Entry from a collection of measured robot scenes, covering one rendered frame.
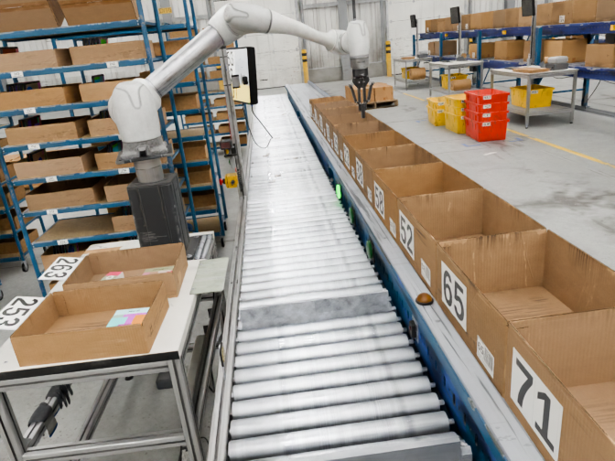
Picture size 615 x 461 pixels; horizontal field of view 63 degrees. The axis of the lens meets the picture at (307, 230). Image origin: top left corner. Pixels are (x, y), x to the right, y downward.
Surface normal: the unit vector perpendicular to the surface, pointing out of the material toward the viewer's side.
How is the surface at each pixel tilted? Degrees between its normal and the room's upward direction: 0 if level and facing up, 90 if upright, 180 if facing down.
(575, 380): 89
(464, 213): 89
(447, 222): 89
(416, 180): 90
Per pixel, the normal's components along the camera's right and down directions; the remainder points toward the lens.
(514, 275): 0.08, 0.33
